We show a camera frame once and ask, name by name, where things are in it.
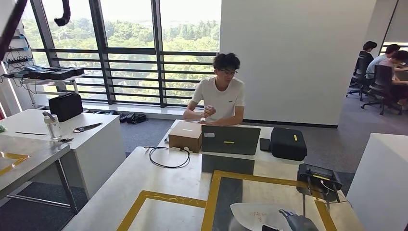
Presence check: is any black window frame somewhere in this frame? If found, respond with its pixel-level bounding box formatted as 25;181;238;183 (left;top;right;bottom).
30;0;222;109

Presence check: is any clear water bottle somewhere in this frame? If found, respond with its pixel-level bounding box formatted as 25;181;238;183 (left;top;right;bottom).
42;111;63;141

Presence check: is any black carry case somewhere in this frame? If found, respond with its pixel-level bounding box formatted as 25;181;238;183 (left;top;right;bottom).
48;92;84;123
270;127;307;162

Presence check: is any black controller device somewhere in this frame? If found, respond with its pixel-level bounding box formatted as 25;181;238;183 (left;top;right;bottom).
296;163;343;205

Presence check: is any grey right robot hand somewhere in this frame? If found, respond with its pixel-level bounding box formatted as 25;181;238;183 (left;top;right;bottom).
279;208;319;231

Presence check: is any black office chair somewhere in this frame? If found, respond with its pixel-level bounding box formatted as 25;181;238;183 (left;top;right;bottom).
361;64;403;116
346;55;370;102

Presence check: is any cardboard box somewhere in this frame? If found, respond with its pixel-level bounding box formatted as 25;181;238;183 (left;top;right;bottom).
168;121;203;154

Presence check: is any hanging black cable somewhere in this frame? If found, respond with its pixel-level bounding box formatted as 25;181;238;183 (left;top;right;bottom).
53;0;71;27

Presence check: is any grey laptop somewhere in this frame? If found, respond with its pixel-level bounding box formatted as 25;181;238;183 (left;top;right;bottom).
201;125;261;156

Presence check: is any wall power strip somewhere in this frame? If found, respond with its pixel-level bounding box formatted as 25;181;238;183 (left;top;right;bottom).
6;56;33;65

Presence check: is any white desk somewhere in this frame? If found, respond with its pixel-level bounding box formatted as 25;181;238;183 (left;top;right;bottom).
157;119;304;165

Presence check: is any white side table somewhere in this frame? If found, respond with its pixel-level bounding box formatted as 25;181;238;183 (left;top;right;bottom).
2;73;88;111

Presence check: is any black gear on floor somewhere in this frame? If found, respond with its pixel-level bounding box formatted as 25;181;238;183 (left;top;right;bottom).
119;112;149;124

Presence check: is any dark diagonal bar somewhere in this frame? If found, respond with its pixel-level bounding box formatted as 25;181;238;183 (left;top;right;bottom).
0;0;28;61

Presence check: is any steel table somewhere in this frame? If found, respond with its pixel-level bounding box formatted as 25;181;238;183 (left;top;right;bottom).
0;134;79;214

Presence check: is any row of black chargers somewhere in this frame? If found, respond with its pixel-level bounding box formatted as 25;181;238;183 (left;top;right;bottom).
24;65;85;81

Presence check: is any white part with orange writing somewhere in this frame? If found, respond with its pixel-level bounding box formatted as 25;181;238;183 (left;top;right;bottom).
230;203;302;231

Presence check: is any hand saw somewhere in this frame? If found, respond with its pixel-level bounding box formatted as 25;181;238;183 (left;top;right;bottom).
72;122;103;134

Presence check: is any person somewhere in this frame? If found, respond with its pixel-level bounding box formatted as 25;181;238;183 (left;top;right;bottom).
358;40;378;64
379;50;408;107
366;44;401;80
183;52;245;127

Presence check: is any black looped cable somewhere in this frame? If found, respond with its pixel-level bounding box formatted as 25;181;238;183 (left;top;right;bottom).
144;146;191;169

